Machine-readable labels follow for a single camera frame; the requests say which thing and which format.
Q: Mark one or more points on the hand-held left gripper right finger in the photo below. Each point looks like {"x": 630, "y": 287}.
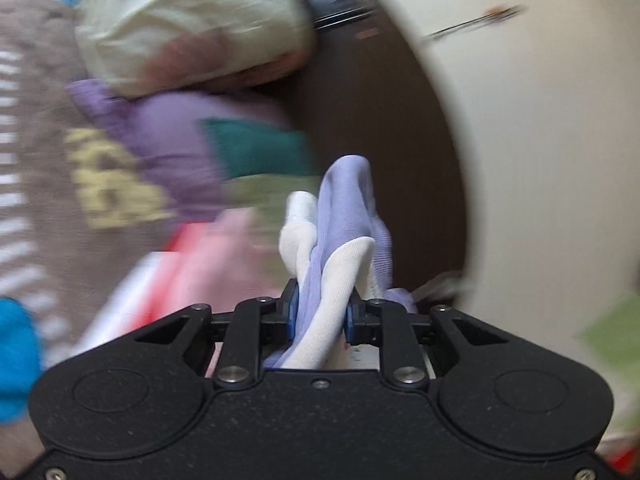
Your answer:
{"x": 350, "y": 317}

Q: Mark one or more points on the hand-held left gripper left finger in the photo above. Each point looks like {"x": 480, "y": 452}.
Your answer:
{"x": 294, "y": 310}

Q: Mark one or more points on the purple and cream sweatshirt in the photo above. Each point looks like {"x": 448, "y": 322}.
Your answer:
{"x": 345, "y": 220}

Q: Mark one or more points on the pink cloth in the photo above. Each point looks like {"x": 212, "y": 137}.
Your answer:
{"x": 230, "y": 255}

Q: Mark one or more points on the red white striped cloth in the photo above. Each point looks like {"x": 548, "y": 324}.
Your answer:
{"x": 135, "y": 300}

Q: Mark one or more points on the green cloth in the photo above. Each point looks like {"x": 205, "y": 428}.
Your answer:
{"x": 260, "y": 147}

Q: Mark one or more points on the dark wooden furniture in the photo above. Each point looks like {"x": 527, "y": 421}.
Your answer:
{"x": 410, "y": 160}

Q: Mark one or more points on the purple cloth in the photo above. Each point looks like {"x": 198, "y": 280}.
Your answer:
{"x": 165, "y": 140}

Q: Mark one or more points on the light green object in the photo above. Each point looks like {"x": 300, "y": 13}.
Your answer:
{"x": 612, "y": 330}

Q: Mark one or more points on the cartoon mouse printed bedsheet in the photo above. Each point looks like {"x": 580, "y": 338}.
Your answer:
{"x": 40, "y": 160}

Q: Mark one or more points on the cream floral quilt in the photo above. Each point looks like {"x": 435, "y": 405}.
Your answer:
{"x": 190, "y": 20}

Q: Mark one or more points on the thin dark wall rod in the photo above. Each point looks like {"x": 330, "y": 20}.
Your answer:
{"x": 475, "y": 19}

